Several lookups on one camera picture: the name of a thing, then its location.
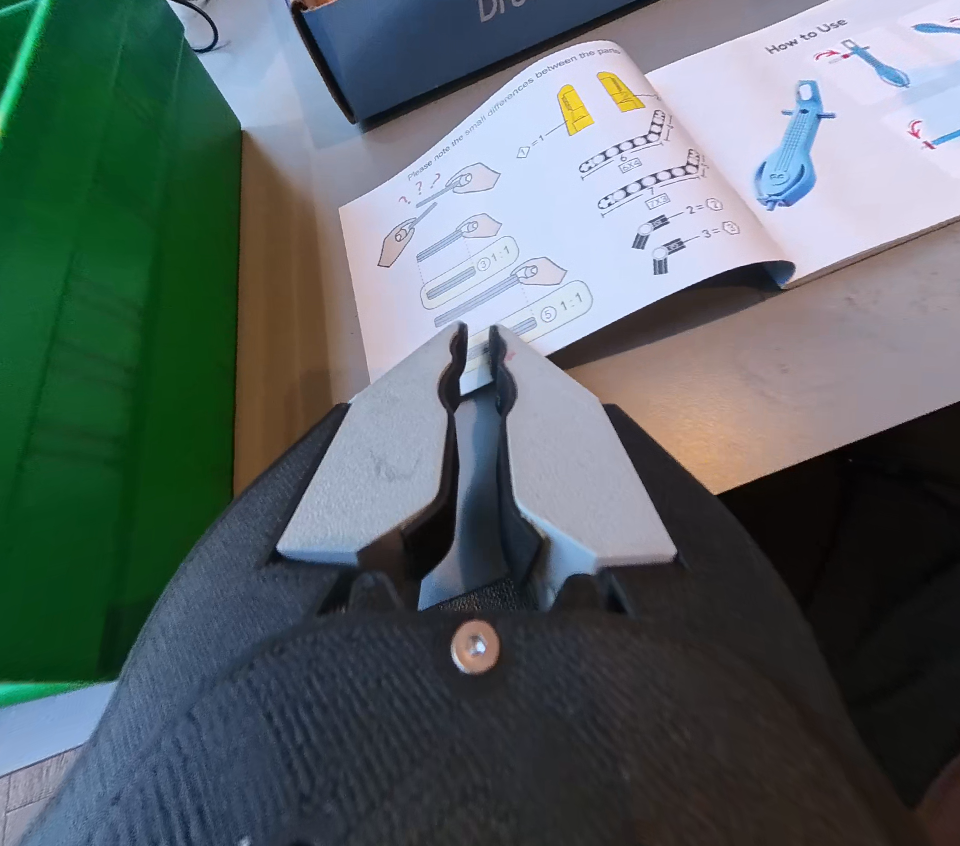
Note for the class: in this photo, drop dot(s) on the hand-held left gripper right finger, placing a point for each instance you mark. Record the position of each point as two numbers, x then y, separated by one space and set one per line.
585 478

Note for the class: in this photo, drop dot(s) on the grey desk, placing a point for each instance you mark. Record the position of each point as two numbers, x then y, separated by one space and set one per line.
750 373

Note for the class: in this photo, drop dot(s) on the blue cardboard box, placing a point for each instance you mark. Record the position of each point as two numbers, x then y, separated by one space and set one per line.
525 20

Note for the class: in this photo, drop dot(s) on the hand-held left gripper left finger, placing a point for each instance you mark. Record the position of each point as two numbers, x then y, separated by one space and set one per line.
367 478

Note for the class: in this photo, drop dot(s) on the blue-cover instruction booklet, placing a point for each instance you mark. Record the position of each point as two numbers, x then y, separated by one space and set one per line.
675 110

